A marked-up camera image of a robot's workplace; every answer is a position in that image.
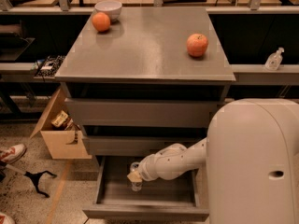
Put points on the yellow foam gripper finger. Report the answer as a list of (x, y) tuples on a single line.
[(134, 177)]

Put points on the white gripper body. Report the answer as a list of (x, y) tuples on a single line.
[(145, 171)]

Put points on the silver blue redbull can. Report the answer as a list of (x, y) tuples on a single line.
[(135, 186)]

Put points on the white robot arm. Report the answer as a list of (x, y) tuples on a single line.
[(248, 152)]

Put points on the grey bottom drawer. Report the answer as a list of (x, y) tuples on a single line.
[(181, 199)]

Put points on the grey drawer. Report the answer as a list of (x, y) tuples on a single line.
[(141, 113), (181, 199), (131, 146)]

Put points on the grey middle drawer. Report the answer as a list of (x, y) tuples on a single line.
[(131, 146)]

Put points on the grey top drawer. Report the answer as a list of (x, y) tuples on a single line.
[(141, 113)]

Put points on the grey drawer cabinet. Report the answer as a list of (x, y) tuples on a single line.
[(144, 57)]

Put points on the cardboard box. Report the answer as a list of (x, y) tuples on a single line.
[(62, 143)]

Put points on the snack package in box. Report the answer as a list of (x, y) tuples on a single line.
[(60, 119)]

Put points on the black grabber tool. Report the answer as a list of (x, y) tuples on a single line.
[(33, 177)]

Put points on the white red sneaker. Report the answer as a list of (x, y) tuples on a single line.
[(12, 154)]

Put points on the red apple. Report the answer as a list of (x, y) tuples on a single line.
[(197, 45)]

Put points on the black white notebook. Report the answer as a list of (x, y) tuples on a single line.
[(48, 67)]

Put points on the orange fruit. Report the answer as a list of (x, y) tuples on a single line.
[(101, 22)]

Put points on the white bowl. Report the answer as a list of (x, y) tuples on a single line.
[(111, 8)]

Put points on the clear sanitizer bottle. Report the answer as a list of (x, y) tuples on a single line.
[(274, 60)]

